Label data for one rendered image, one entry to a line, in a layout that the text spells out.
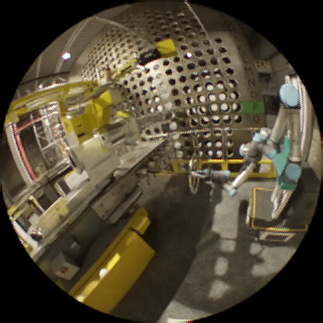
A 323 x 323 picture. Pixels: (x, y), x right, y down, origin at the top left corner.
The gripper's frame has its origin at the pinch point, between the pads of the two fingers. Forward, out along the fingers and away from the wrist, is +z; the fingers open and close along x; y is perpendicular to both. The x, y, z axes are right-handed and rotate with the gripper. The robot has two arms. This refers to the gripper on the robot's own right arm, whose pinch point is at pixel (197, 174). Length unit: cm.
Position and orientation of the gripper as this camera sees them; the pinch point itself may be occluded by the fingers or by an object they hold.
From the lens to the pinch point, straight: 109.7
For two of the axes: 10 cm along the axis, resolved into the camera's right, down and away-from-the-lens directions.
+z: -8.6, 0.0, 5.1
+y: -2.5, -8.7, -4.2
